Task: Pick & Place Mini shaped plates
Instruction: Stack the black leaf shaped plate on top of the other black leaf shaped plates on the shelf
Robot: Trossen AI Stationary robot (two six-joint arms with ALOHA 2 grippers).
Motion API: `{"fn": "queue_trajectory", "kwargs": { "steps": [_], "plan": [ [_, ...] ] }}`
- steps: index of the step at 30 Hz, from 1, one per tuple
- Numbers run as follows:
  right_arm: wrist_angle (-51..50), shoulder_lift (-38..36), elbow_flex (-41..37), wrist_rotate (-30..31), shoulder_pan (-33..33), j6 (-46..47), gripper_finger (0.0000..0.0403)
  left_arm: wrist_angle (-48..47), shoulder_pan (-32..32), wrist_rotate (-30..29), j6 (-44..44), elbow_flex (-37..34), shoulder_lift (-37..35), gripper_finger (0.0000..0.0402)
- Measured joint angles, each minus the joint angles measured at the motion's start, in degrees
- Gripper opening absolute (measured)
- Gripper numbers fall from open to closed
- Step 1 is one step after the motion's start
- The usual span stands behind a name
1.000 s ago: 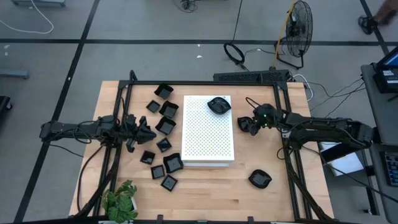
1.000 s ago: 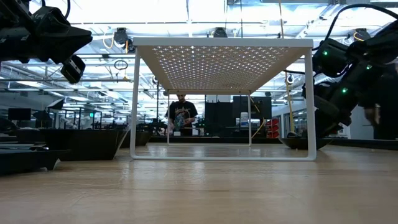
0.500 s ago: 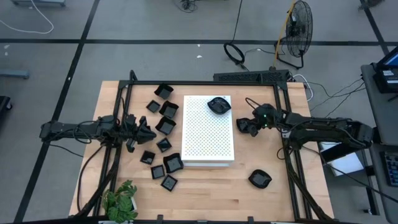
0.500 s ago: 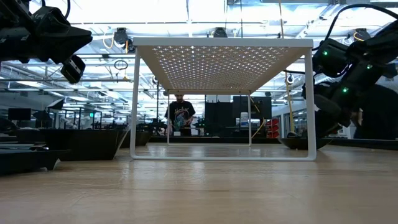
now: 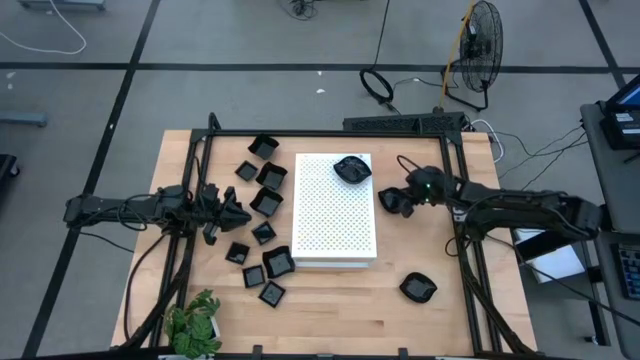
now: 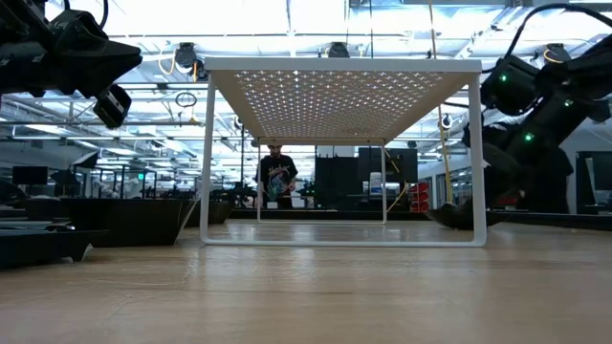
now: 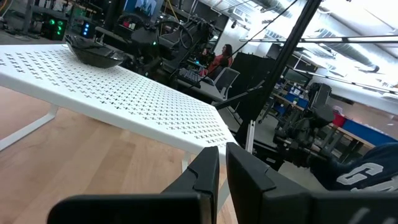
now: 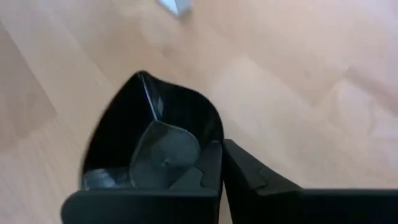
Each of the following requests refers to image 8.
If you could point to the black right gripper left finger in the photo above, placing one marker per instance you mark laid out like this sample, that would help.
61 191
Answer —
140 208

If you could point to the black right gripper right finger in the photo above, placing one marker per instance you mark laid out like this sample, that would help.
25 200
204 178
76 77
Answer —
311 208

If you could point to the black wavy square plate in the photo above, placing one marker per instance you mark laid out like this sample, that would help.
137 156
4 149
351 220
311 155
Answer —
124 124

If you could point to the white perforated metal shelf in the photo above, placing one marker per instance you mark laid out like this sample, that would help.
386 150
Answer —
174 6

